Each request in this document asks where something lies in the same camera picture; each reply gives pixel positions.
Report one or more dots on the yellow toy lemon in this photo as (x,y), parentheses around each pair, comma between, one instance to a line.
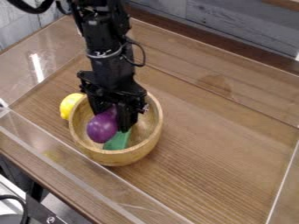
(67,104)

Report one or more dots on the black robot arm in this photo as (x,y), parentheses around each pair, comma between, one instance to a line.
(108,83)

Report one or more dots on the purple toy eggplant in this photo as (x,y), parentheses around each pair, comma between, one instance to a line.
(103,126)

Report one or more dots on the clear acrylic tray wall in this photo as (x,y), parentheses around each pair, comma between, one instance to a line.
(224,165)

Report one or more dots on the brown wooden bowl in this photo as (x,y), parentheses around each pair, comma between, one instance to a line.
(143,137)

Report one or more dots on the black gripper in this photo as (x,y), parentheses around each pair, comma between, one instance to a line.
(127,95)

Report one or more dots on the green rectangular block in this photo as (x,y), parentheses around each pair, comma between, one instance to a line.
(117,142)

